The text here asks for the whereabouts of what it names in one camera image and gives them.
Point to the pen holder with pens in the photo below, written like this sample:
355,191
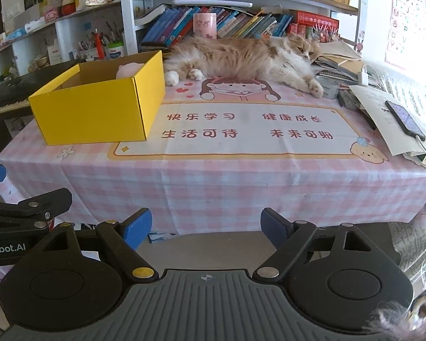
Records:
94,47

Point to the black smartphone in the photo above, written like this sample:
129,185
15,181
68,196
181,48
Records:
405,120

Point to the long-haired orange white cat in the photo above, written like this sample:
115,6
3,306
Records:
286,60

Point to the pink printed cup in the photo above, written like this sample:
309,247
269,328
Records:
204,25

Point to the pink checkered tablecloth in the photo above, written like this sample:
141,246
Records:
213,162

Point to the red thick dictionary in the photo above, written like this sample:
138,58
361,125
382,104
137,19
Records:
302,20

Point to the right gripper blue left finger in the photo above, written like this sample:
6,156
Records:
118,246

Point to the yellow cardboard box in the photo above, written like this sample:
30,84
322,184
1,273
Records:
87,104

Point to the red white small doll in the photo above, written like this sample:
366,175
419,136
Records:
68,7

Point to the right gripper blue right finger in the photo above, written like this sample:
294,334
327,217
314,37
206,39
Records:
291,242

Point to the white green lidded jar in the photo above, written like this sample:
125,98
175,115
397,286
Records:
116,50

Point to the pink plush toy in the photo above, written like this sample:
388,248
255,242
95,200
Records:
128,70

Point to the black electronic keyboard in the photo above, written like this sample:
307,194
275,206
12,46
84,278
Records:
14,94

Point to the white bookshelf frame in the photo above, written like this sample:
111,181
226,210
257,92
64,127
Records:
67,32

